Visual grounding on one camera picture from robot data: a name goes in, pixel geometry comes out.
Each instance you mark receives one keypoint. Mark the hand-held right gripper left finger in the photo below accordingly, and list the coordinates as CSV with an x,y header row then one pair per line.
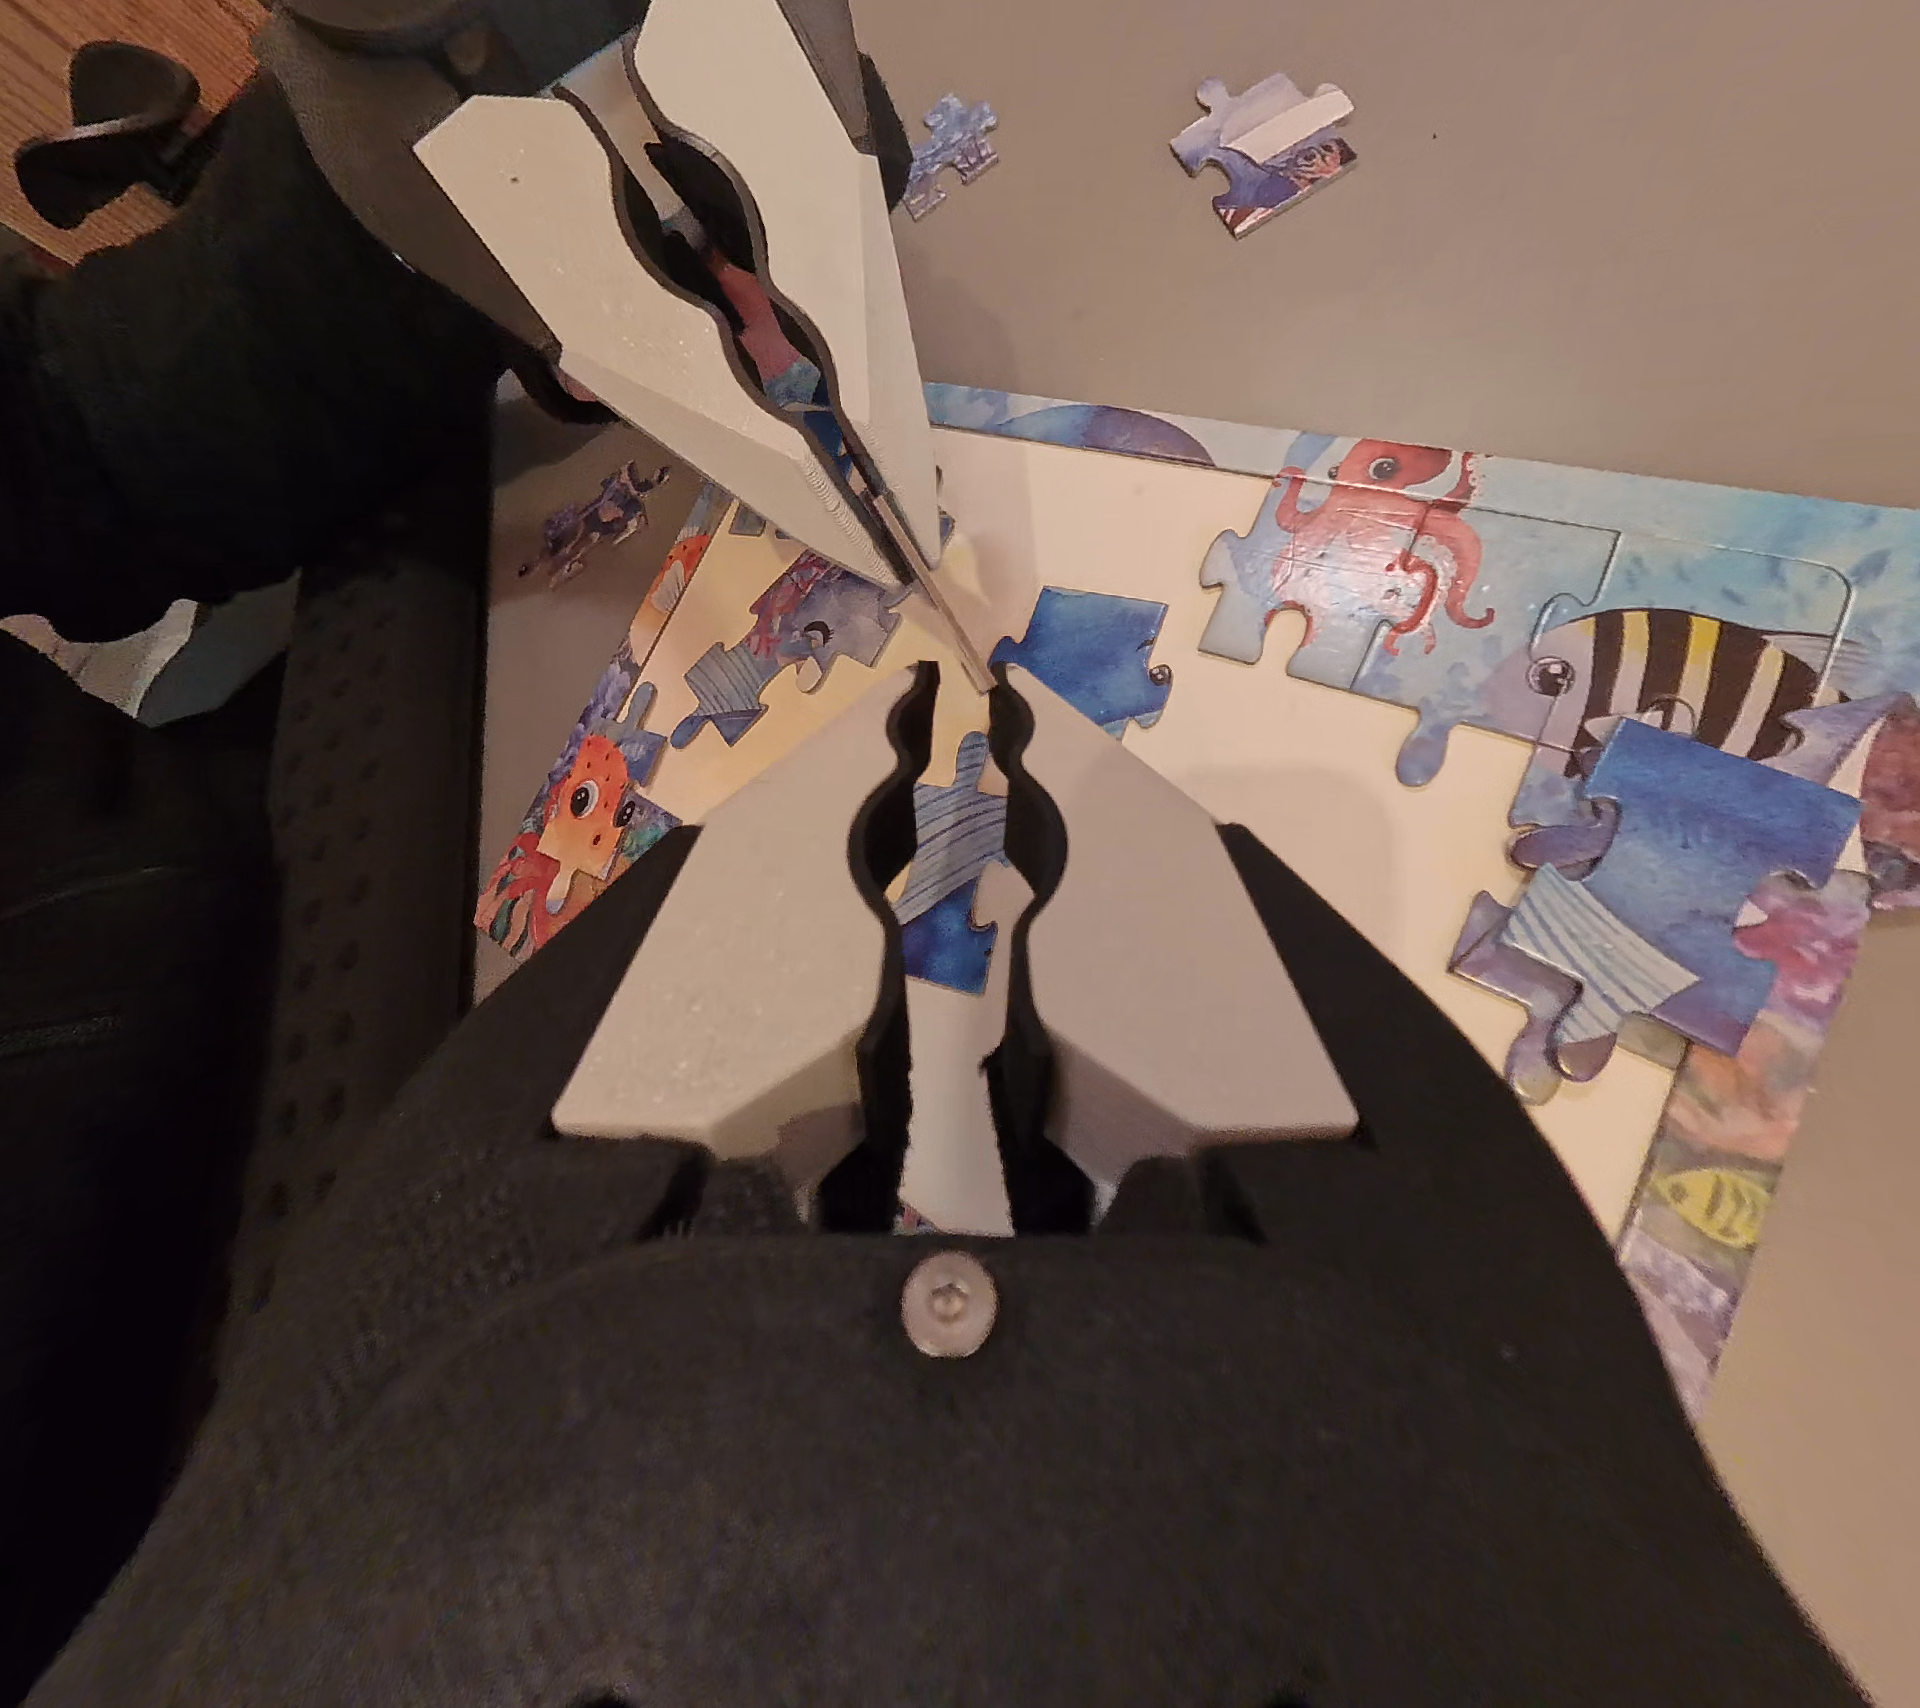
x,y
735,973

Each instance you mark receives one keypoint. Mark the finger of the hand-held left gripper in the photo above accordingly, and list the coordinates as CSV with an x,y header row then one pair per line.
x,y
541,224
796,148

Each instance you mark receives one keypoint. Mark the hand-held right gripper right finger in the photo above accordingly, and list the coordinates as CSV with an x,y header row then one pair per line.
x,y
1187,973

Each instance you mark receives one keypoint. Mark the red coral puzzle piece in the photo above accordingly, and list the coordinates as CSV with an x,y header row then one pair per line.
x,y
775,360

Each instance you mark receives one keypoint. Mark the sea print puzzle tray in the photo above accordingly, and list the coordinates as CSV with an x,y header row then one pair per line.
x,y
1276,763

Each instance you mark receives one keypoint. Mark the striped dark blue puzzle piece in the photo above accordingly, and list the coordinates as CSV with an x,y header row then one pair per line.
x,y
954,839

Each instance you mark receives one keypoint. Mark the dark blue puzzle piece with eye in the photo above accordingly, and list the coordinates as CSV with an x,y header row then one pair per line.
x,y
1081,660

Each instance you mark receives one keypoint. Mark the whale eye puzzle piece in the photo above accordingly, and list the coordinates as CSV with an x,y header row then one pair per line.
x,y
818,636

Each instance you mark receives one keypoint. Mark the small blue purple puzzle piece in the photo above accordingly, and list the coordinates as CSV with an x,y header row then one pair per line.
x,y
954,148

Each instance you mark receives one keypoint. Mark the orange crab puzzle piece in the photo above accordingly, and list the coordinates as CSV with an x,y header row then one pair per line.
x,y
532,884

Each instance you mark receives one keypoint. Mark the striped puzzle piece with tail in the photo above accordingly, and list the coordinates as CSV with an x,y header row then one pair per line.
x,y
750,687

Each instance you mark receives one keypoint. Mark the joined blue purple puzzle pieces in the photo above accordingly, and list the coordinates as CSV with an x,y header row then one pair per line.
x,y
592,524

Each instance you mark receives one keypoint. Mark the octopus arms puzzle piece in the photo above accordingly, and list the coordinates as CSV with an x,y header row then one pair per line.
x,y
1245,598

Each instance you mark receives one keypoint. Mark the striped purple puzzle piece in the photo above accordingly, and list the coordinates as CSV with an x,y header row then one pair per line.
x,y
1575,973

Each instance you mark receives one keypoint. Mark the puzzle piece with white patch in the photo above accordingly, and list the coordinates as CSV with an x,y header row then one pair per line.
x,y
1276,163

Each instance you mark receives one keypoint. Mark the blue watercolour puzzle piece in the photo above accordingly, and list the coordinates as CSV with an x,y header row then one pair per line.
x,y
1682,869

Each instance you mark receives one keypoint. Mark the pale blue octopus puzzle piece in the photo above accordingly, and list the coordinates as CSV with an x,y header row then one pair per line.
x,y
1531,598

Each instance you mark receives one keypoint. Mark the striped fish puzzle piece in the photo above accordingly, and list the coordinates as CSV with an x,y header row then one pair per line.
x,y
1682,674

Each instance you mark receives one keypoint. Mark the person's black clothing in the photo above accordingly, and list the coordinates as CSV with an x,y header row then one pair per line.
x,y
120,1139

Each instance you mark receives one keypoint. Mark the grey brown triangle puzzle piece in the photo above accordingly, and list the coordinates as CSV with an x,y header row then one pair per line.
x,y
1875,777

